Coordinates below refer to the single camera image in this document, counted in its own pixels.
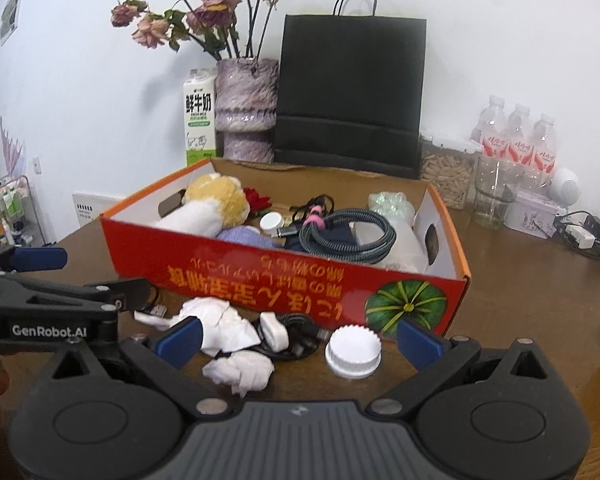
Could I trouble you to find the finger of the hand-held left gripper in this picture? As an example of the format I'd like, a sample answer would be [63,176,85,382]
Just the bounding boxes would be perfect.
[0,275,152,314]
[0,245,70,277]

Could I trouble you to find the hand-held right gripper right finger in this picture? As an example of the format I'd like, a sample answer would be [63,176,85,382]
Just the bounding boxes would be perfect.
[365,317,561,421]

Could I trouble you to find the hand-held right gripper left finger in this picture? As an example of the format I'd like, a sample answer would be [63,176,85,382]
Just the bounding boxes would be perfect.
[36,318,234,422]

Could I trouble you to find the white tissue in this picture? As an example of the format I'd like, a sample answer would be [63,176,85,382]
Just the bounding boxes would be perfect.
[202,349,276,400]
[172,296,261,357]

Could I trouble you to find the ridged white lid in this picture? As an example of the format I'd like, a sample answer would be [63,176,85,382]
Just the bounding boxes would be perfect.
[324,324,383,380]

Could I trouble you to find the translucent plastic container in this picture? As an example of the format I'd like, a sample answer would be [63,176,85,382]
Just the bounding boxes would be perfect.
[354,219,431,274]

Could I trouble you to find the red cardboard box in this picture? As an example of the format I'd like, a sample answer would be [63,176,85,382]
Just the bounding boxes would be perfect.
[100,157,472,339]

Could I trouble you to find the purple cloth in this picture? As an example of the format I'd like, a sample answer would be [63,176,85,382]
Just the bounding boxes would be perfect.
[214,224,276,250]

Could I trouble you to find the navy blue pouch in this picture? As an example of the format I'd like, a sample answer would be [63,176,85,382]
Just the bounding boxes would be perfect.
[283,224,356,256]

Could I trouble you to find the iridescent plastic bag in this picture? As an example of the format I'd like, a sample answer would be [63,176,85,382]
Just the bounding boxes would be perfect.
[368,190,415,224]

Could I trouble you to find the yellow and white plush toy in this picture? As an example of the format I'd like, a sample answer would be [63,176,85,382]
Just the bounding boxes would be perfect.
[155,172,251,239]

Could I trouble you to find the large white bottle cap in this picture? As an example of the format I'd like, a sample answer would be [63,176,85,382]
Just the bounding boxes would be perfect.
[258,211,285,234]

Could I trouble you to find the red rose flower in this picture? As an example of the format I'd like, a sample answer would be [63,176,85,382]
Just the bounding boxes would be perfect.
[242,187,274,211]

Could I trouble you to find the white charger plug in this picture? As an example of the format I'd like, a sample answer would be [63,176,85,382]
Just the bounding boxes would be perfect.
[257,311,290,353]

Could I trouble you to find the brown wooden desk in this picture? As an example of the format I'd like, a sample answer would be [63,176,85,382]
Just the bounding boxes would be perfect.
[0,205,600,436]

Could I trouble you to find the clear drinking glass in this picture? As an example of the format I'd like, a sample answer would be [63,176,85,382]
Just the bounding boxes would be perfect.
[472,154,526,231]

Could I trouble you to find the clear container of seeds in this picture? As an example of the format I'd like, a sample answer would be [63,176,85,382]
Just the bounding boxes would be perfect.
[418,132,484,211]

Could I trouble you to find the pale printed tin box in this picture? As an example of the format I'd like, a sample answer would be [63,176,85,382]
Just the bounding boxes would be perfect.
[504,189,564,239]

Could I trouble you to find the white power adapter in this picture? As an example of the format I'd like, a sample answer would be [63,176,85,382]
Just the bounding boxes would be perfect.
[564,223,596,250]

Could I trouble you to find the white round speaker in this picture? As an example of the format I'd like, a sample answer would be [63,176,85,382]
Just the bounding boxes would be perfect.
[549,167,580,206]

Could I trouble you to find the green and white milk carton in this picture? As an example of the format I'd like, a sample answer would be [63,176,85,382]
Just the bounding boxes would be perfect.
[182,67,217,167]

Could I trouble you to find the red label water bottle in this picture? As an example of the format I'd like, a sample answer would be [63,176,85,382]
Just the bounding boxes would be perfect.
[472,94,509,159]
[529,112,559,186]
[504,103,534,166]

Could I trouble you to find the purple marbled vase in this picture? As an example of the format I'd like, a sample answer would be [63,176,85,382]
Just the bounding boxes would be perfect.
[214,57,280,164]

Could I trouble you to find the black paper bag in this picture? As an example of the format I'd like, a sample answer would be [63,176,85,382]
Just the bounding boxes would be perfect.
[272,0,428,180]

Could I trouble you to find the wire rack with bottles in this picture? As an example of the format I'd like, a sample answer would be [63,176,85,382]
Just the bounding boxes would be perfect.
[0,170,46,251]

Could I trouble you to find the wall picture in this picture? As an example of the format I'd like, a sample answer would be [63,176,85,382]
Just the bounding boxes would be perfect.
[0,0,26,46]

